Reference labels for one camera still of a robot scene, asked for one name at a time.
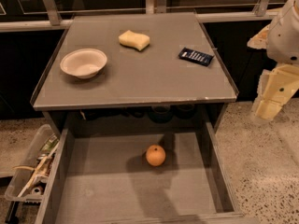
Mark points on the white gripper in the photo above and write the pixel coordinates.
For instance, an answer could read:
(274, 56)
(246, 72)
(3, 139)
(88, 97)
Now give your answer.
(284, 41)

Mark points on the orange fruit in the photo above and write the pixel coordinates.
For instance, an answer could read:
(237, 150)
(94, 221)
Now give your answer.
(155, 155)

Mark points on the grey cabinet counter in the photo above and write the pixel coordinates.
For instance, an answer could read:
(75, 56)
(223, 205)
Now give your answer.
(153, 76)

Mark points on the open grey top drawer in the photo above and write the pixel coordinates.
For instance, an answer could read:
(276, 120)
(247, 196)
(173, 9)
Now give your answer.
(106, 179)

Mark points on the dark blue snack packet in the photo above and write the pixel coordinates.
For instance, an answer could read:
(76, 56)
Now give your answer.
(195, 56)

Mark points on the yellow sponge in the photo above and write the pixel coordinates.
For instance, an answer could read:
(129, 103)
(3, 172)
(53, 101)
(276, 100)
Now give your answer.
(134, 40)

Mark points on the white paper bowl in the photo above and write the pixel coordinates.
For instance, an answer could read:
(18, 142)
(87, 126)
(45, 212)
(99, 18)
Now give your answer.
(83, 63)

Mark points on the clear plastic bin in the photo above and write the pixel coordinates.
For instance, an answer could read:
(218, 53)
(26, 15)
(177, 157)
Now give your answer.
(31, 177)

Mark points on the metal railing frame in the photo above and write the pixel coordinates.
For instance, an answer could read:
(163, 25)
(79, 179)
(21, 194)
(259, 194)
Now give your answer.
(38, 15)

